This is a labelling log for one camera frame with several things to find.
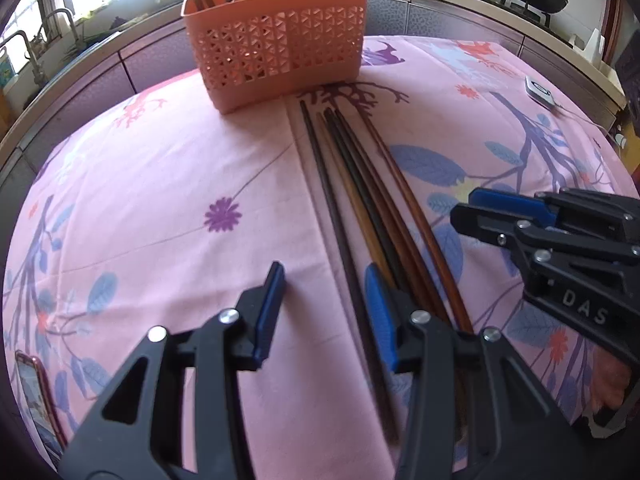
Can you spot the small white round-button device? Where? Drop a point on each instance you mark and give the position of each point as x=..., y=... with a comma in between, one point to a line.
x=541, y=91

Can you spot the pink floral tablecloth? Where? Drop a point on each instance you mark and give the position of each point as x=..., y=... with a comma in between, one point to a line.
x=150, y=210

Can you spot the bunch of wooden chopsticks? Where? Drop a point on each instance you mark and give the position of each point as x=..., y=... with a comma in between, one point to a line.
x=350, y=200

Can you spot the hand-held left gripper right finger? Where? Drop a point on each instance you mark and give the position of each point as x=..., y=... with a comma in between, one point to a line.
x=380, y=315

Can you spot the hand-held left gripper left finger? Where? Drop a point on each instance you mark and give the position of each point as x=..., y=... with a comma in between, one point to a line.
x=267, y=310

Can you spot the smartphone with pink case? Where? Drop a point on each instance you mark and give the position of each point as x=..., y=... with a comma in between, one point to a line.
x=37, y=400

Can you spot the orange perforated plastic basket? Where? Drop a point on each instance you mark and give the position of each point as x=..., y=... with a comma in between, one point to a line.
x=280, y=50

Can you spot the person's right hand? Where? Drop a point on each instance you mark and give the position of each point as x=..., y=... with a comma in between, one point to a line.
x=612, y=380

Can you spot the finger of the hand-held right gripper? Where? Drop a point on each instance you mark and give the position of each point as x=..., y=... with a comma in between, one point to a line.
x=480, y=220
x=510, y=204

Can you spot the metal kitchen faucet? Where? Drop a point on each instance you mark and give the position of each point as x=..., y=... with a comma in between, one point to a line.
x=30, y=55
x=62, y=22

